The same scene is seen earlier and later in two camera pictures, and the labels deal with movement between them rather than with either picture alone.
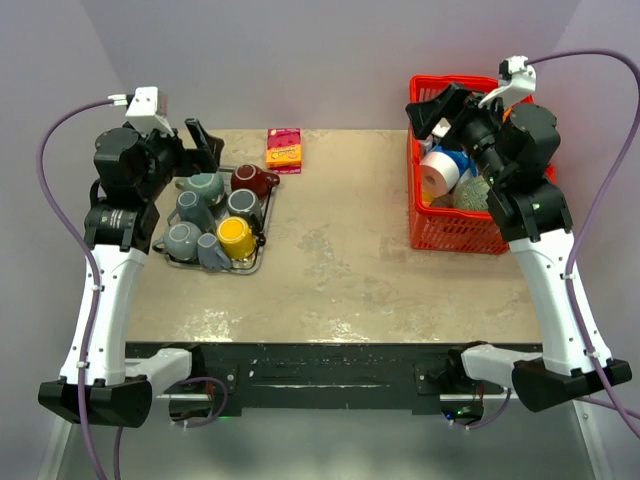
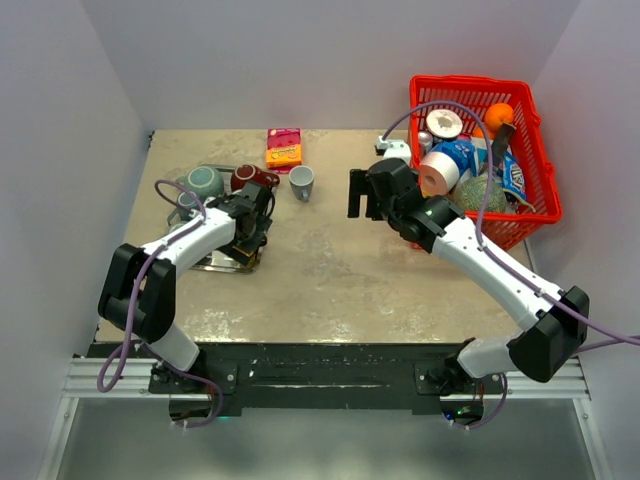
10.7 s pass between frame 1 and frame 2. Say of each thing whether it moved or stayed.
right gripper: moved
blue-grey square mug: stayed
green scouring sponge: stayed
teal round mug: stayed
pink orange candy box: stayed
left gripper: moved
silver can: stayed
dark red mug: stayed
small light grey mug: moved
